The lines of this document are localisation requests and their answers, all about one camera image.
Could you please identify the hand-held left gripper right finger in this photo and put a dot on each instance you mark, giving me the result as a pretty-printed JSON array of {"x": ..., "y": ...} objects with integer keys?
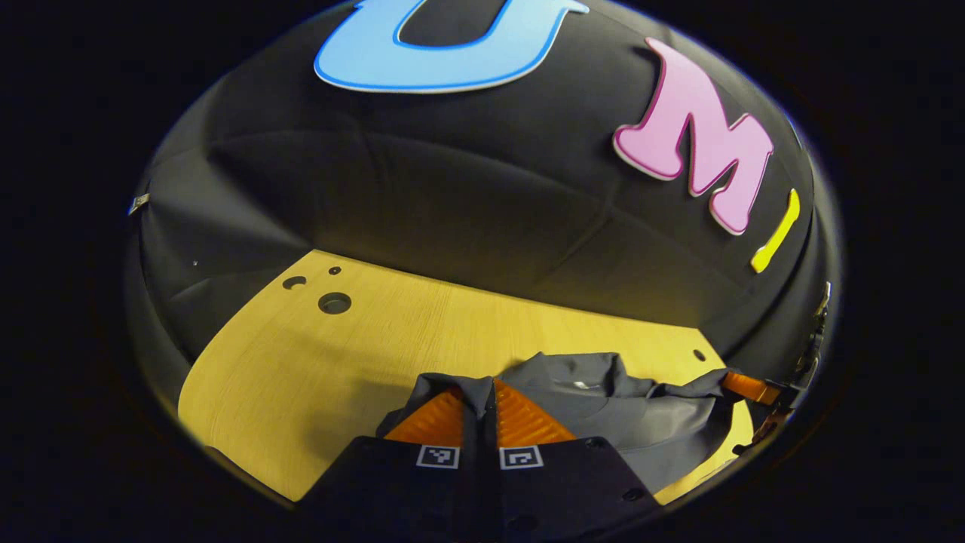
[{"x": 499, "y": 490}]

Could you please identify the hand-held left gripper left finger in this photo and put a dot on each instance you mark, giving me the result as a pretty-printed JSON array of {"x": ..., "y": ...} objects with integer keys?
[{"x": 475, "y": 483}]

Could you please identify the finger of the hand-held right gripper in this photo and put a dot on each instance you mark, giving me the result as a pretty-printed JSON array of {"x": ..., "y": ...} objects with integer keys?
[{"x": 750, "y": 388}]

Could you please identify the grey button shirt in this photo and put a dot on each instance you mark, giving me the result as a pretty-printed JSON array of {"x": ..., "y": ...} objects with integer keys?
[{"x": 648, "y": 422}]

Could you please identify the black backdrop cloth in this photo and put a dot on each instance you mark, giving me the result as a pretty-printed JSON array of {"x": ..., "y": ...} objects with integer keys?
[{"x": 452, "y": 173}]

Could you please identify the silver binder clip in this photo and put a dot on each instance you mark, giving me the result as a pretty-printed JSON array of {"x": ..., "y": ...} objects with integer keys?
[{"x": 138, "y": 202}]

